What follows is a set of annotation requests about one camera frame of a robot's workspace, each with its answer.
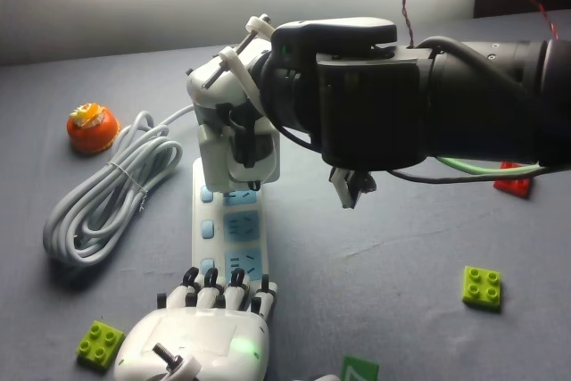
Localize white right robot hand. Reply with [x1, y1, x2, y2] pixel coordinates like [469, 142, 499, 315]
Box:
[185, 39, 274, 194]

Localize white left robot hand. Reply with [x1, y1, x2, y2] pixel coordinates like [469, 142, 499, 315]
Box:
[111, 266, 343, 381]

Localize white charger adapter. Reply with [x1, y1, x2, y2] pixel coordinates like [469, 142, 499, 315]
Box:
[222, 128, 282, 190]

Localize white power strip blue sockets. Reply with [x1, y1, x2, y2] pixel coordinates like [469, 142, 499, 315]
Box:
[190, 158, 269, 300]

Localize green two-by-two brick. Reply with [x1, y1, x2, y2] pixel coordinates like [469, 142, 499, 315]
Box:
[75, 320, 126, 373]
[460, 264, 504, 313]

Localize orange toy cake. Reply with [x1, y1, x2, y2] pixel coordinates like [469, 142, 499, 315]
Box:
[66, 103, 120, 155]

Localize green number cube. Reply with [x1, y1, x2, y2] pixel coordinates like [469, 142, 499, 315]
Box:
[339, 355, 380, 381]

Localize grey table cloth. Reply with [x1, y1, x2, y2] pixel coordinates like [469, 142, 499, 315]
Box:
[0, 8, 571, 381]

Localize red flat brick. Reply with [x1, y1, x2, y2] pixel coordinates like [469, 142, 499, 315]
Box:
[492, 161, 534, 198]

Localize grey power strip cable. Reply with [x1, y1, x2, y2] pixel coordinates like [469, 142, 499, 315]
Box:
[42, 104, 197, 269]

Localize red twisted wire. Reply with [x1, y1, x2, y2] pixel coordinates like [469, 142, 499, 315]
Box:
[402, 0, 559, 48]

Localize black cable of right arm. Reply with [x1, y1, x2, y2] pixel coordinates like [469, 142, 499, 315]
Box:
[387, 165, 554, 185]

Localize green cable of right arm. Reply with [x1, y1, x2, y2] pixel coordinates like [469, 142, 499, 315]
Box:
[436, 155, 554, 177]

